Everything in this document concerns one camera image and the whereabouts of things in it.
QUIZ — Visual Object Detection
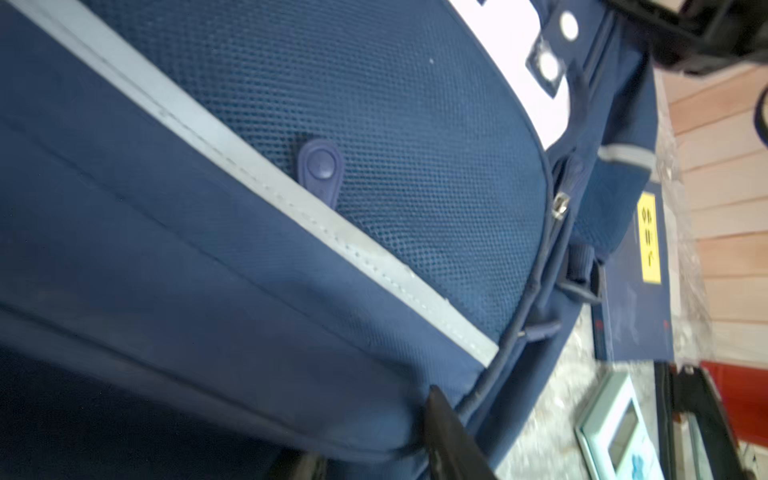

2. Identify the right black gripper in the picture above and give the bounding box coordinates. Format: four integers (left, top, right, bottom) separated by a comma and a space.
607, 1, 767, 75

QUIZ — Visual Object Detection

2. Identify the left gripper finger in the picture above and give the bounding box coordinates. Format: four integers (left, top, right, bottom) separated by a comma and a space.
423, 385, 496, 480

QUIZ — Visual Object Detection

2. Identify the blue book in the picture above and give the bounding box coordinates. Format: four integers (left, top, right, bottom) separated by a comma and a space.
592, 182, 674, 362

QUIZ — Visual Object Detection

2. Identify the navy blue student backpack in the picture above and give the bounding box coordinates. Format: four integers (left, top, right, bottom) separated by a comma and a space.
1, 1, 658, 479

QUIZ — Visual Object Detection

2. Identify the light blue calculator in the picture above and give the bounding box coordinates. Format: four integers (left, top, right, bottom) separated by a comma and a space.
575, 371, 663, 480

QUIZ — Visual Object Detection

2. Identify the black stapler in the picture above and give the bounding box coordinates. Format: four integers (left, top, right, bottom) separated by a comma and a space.
653, 362, 751, 479

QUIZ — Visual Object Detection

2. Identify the red card box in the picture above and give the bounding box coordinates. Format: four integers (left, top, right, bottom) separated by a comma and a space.
701, 361, 767, 448

